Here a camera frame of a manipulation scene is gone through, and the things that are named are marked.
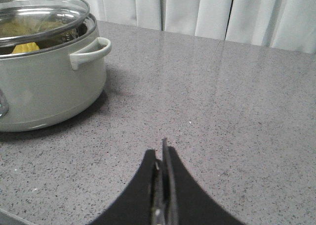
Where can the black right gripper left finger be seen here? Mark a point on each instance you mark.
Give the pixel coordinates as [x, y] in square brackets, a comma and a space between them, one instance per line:
[133, 206]

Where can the pale green electric cooking pot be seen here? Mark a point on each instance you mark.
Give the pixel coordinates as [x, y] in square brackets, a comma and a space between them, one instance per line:
[45, 87]

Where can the white pleated curtain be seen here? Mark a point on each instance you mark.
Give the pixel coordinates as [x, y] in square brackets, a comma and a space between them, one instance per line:
[284, 24]

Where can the glass pot lid steel rim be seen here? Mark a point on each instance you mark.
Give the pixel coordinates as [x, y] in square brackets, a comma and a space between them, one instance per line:
[23, 21]

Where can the yellow toy corn cob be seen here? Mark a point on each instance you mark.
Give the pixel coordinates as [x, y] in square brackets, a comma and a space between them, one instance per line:
[27, 47]

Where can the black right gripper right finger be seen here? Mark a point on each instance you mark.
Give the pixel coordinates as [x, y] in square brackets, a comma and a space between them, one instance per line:
[186, 203]

